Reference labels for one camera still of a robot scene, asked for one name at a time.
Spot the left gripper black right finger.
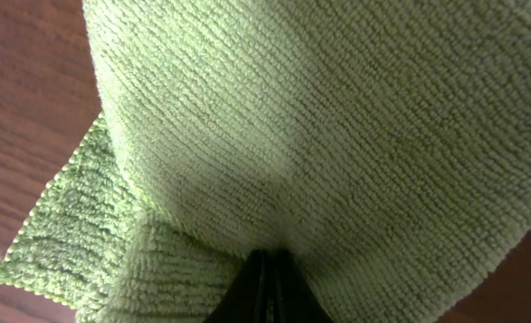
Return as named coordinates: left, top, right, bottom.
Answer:
left=272, top=249, right=333, bottom=323

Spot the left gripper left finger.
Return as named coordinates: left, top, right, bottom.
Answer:
left=204, top=250, right=268, bottom=323

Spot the green microfiber cloth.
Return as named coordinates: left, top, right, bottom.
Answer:
left=0, top=0, right=531, bottom=322

